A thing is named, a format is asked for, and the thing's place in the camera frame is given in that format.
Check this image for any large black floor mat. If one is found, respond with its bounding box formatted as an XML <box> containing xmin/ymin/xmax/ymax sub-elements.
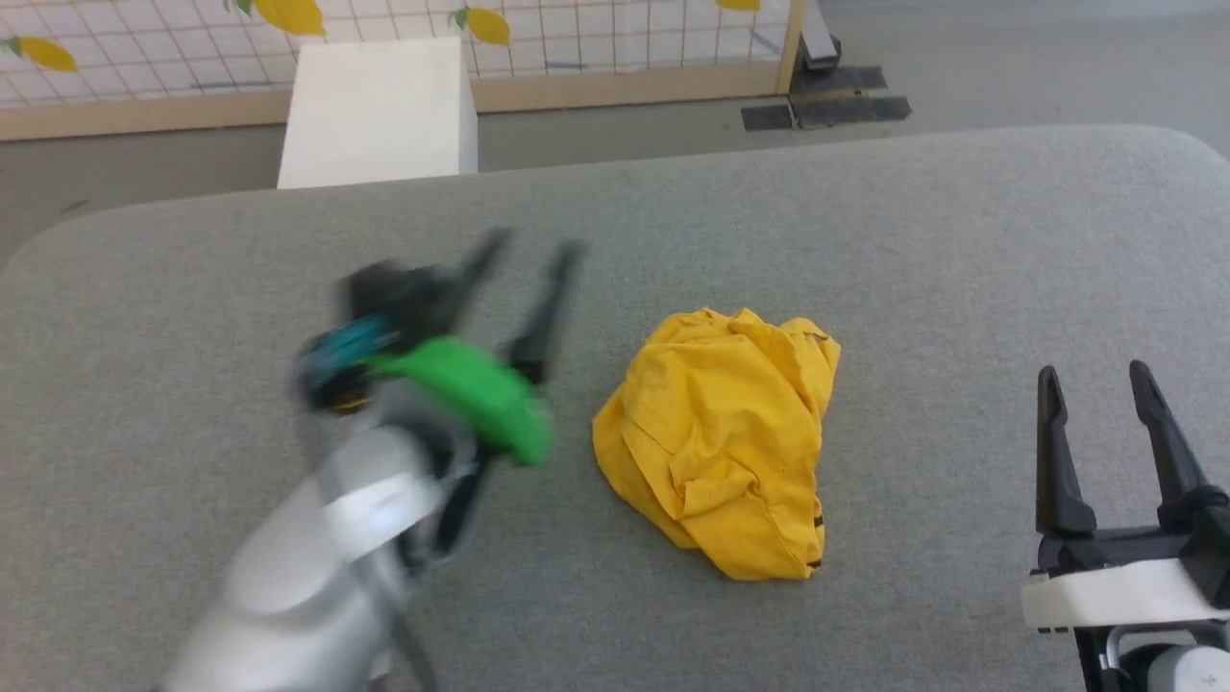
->
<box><xmin>788</xmin><ymin>64</ymin><xmax>913</xmax><ymax>131</ymax></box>

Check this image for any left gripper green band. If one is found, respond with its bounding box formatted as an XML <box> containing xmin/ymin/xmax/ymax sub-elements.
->
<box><xmin>291</xmin><ymin>227</ymin><xmax>585</xmax><ymax>469</ymax></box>

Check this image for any lemon print grid partition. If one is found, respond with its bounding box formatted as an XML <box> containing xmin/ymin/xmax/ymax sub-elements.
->
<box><xmin>0</xmin><ymin>0</ymin><xmax>808</xmax><ymax>143</ymax></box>

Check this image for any white box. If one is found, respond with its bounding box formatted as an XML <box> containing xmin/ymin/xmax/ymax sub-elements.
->
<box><xmin>277</xmin><ymin>37</ymin><xmax>480</xmax><ymax>190</ymax></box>

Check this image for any grey metal stand foot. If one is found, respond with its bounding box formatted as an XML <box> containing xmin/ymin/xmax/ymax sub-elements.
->
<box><xmin>798</xmin><ymin>0</ymin><xmax>845</xmax><ymax>74</ymax></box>

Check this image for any small black floor mat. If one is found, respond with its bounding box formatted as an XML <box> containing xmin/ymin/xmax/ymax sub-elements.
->
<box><xmin>740</xmin><ymin>103</ymin><xmax>797</xmax><ymax>134</ymax></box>

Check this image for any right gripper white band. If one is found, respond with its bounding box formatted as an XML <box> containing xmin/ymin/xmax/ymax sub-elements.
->
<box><xmin>1021</xmin><ymin>359</ymin><xmax>1230</xmax><ymax>637</ymax></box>

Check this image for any yellow cartoon face t-shirt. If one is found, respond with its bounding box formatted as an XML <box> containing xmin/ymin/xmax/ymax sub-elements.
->
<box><xmin>591</xmin><ymin>307</ymin><xmax>843</xmax><ymax>582</ymax></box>

